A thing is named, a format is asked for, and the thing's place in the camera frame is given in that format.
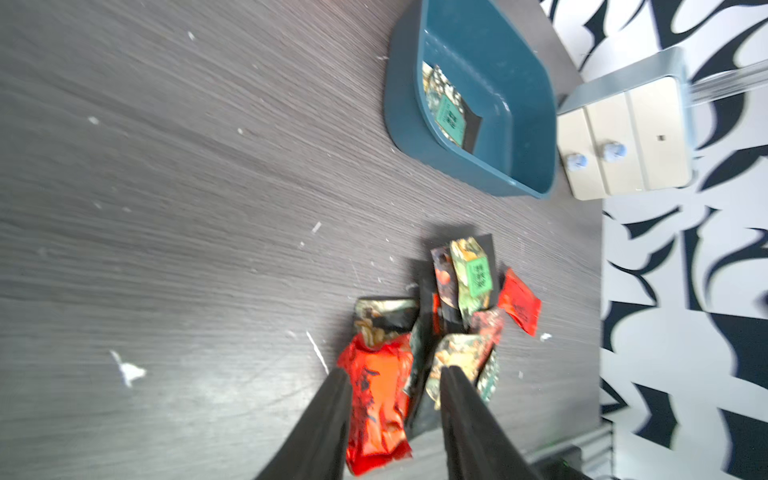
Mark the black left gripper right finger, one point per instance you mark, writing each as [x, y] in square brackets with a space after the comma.
[475, 444]

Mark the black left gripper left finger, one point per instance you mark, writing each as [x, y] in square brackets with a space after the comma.
[316, 447]

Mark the red foil tea bag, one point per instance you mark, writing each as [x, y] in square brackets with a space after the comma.
[380, 404]

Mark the yellow label tea bag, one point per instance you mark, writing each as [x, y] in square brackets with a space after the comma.
[467, 351]

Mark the pink label tea bag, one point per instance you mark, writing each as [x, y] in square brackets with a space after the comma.
[489, 324]

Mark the small red tea bag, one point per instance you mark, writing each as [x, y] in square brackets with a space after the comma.
[520, 303]

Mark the green label tea bag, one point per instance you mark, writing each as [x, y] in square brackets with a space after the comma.
[475, 268]

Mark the teal plastic storage box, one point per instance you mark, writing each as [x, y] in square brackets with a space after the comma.
[500, 78]

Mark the lower penguin drawer knob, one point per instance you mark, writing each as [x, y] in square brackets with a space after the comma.
[576, 162]

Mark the penguin drawer knob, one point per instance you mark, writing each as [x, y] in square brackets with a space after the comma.
[576, 162]
[614, 151]

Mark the upper penguin drawer knob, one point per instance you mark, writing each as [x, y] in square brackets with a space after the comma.
[614, 151]

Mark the cream blue mini drawer cabinet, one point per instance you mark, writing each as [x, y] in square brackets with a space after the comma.
[647, 107]

